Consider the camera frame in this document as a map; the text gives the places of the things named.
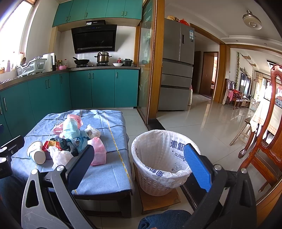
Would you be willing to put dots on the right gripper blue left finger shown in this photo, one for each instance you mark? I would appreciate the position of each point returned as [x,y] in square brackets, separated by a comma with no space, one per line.
[78,166]

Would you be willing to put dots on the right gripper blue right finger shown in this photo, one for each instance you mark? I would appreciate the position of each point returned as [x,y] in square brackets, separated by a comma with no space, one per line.
[201,172]

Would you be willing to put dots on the white plastic bag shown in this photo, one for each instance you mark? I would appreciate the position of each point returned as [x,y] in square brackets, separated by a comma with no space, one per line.
[59,157]

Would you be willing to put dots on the dark blue wrapper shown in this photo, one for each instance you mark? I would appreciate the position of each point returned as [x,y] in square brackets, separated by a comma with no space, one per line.
[74,145]

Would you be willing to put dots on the white paper cup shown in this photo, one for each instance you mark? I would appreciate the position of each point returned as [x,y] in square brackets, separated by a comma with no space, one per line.
[36,153]

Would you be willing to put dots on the red snack wrapper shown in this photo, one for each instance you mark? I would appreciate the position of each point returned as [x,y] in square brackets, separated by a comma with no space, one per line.
[50,143]

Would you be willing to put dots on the light blue face mask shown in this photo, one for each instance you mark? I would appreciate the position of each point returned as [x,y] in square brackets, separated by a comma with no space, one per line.
[70,129]

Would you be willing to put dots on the clear plastic wrapper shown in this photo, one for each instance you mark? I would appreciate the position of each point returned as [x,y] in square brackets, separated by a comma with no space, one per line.
[92,132]

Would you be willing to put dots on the pink printed plastic bag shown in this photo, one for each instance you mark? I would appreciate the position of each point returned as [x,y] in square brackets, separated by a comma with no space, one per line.
[58,129]

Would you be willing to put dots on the white printed trash bag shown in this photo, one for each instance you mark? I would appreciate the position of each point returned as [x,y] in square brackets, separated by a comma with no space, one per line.
[160,151]

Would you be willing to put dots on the white plastic trash basket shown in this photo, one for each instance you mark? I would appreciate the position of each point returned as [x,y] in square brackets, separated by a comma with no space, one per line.
[154,176]

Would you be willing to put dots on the white kitchen appliance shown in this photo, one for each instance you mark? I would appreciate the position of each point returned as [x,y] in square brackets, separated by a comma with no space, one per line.
[50,64]

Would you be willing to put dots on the wooden stool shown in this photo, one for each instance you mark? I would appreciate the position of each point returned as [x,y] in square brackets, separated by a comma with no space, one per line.
[244,134]

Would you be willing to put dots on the wooden board under basket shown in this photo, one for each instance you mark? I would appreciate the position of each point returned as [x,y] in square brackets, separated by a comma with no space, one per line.
[151,204]

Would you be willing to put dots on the low dark wooden table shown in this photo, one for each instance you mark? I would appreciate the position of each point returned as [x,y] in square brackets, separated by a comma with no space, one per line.
[116,205]

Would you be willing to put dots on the teal lower cabinets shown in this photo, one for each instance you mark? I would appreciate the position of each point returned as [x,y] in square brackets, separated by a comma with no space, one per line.
[26,100]

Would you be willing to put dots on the teal cabinets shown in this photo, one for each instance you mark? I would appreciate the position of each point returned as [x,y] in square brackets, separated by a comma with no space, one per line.
[26,100]
[125,13]

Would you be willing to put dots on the red wooden chair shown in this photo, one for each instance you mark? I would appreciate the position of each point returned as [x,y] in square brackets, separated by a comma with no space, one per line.
[271,150]

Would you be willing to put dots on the silver refrigerator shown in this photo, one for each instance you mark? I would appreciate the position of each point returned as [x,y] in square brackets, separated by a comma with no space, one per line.
[177,68]

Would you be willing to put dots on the pink bowl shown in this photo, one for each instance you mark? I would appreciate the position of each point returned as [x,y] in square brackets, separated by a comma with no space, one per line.
[62,67]

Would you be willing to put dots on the white dish rack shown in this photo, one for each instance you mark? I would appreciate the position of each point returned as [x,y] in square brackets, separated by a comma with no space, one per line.
[34,66]

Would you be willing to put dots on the black wok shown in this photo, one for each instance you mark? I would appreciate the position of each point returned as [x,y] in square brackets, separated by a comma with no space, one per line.
[81,61]

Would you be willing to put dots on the white bowl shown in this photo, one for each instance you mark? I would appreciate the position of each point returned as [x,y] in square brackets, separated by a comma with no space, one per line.
[117,64]

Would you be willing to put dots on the steel stock pot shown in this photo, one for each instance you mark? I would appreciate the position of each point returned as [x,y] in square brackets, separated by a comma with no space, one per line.
[102,57]

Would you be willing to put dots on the black cooking pot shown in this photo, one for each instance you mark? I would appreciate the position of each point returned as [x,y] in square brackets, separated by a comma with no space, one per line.
[127,62]

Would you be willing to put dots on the black range hood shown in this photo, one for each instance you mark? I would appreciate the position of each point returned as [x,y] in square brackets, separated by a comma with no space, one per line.
[94,38]

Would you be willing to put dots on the wooden glass sliding door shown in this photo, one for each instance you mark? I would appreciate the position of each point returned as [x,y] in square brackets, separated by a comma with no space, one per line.
[149,58]

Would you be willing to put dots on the ceiling light fixture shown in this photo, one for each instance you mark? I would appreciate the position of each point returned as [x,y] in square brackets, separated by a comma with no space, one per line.
[251,20]

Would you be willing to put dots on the teal upper cabinets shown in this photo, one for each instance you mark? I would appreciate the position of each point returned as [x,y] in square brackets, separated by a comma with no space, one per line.
[125,13]

